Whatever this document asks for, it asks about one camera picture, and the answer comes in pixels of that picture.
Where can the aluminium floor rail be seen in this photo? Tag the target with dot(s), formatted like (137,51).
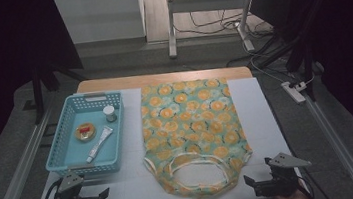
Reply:
(341,147)
(16,181)

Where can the white squeeze tube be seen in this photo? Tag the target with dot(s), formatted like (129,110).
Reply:
(99,143)

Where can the white table mat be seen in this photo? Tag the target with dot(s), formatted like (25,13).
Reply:
(260,120)

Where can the white cabinet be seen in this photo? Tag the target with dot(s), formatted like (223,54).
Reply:
(98,18)

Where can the black metal stands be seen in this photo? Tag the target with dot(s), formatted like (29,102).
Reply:
(303,48)

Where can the round yellow tin red label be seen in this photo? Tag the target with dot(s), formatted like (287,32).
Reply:
(85,132)

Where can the blue plastic basket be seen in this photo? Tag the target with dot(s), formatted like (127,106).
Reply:
(74,151)

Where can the white power strip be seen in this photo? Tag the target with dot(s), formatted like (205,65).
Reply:
(294,92)

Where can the black tripod stand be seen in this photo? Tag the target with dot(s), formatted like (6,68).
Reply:
(37,95)

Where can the white metal desk frame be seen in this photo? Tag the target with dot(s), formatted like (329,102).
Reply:
(202,3)

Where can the small white-capped bottle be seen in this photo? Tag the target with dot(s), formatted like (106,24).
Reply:
(109,113)

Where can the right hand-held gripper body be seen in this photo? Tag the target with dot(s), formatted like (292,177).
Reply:
(281,183)

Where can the orange flower fabric bag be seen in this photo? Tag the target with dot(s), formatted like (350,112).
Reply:
(190,121)

